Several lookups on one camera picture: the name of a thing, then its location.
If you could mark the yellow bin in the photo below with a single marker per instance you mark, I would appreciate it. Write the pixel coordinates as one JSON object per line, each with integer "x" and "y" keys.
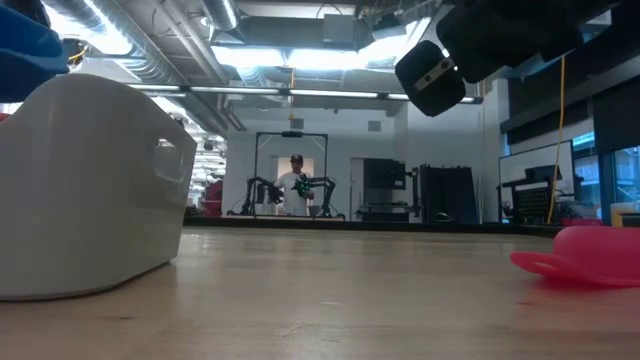
{"x": 620, "y": 210}

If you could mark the red cabinet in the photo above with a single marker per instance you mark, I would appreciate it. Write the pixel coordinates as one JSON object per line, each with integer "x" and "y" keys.
{"x": 214, "y": 197}

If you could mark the white board black frame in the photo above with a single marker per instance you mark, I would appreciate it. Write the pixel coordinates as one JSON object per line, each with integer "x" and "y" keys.
{"x": 540, "y": 155}

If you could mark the pink measuring cup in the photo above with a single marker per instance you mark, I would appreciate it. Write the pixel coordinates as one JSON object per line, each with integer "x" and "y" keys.
{"x": 595, "y": 250}

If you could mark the black background station frame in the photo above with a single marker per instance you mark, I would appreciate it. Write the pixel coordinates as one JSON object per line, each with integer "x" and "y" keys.
{"x": 256, "y": 170}

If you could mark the person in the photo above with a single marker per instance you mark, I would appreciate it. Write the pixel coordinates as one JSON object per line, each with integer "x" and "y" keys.
{"x": 292, "y": 195}

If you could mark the background black robot arm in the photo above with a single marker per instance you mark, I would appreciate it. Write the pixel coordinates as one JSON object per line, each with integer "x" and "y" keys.
{"x": 260, "y": 192}
{"x": 325, "y": 187}

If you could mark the tall black cabinet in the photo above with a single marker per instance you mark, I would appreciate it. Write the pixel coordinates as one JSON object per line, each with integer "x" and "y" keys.
{"x": 450, "y": 195}

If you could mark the black aluminium table frame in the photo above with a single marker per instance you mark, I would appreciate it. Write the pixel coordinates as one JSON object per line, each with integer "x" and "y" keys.
{"x": 400, "y": 226}

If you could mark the silver spiral ceiling duct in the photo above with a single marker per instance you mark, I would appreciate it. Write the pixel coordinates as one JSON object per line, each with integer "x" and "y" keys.
{"x": 125, "y": 45}

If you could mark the black equipment rack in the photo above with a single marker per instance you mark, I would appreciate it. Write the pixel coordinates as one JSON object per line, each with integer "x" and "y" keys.
{"x": 385, "y": 175}

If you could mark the pale grey plastic basket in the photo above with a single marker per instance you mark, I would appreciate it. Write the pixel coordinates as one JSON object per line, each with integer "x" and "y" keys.
{"x": 75, "y": 200}

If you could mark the long tube light fixture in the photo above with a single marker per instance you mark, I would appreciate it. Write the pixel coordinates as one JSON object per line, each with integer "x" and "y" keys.
{"x": 250, "y": 91}

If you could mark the black pegboard cart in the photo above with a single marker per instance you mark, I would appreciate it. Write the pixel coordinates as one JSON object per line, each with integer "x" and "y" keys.
{"x": 532, "y": 202}

